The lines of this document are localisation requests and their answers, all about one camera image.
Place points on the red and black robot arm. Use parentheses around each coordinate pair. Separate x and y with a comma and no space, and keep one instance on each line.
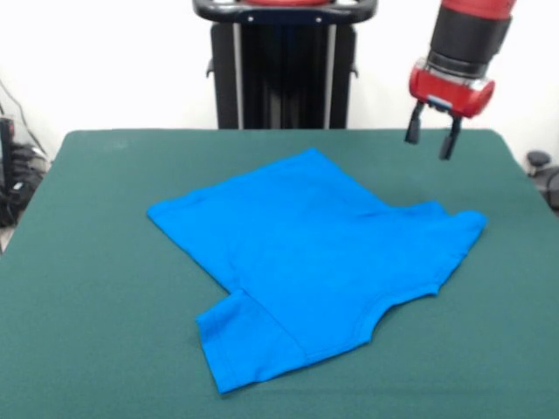
(469,35)

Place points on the dark green table cloth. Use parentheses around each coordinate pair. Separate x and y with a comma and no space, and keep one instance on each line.
(87,305)

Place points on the blue laundry garment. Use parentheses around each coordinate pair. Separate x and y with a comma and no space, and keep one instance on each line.
(305,262)

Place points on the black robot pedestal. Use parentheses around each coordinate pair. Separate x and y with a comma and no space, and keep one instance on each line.
(284,78)

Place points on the black equipment pile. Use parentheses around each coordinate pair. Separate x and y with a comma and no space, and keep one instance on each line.
(8,174)

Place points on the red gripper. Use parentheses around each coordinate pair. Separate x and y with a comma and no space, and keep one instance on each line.
(450,94)

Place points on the grey chair base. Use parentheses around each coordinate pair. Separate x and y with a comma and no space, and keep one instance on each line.
(538,159)

